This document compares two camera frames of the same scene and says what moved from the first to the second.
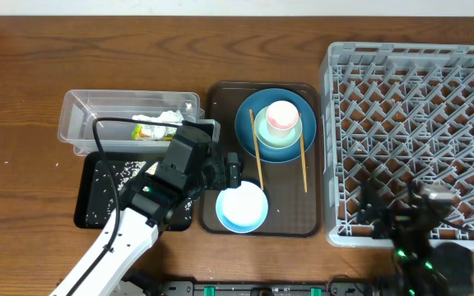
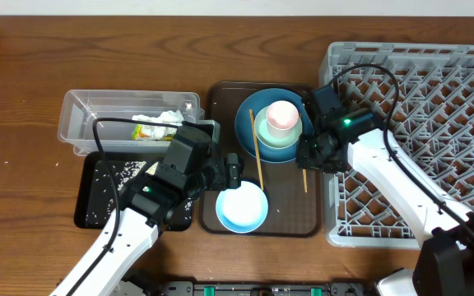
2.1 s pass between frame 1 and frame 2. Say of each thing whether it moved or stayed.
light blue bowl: stayed
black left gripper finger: stayed
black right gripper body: moved
